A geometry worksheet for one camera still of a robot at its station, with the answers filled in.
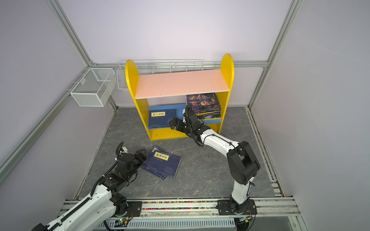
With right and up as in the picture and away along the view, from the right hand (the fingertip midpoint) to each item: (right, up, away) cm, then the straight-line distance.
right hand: (174, 125), depth 87 cm
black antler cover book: (+23, +6, +6) cm, 25 cm away
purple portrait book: (+19, +14, +5) cm, 24 cm away
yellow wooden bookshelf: (-3, +17, +33) cm, 38 cm away
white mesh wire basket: (-52, +24, +5) cm, 57 cm away
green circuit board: (-26, -49, -15) cm, 57 cm away
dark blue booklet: (-10, +4, +7) cm, 13 cm away
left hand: (-17, -17, -4) cm, 24 cm away
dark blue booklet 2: (-11, -29, -2) cm, 31 cm away
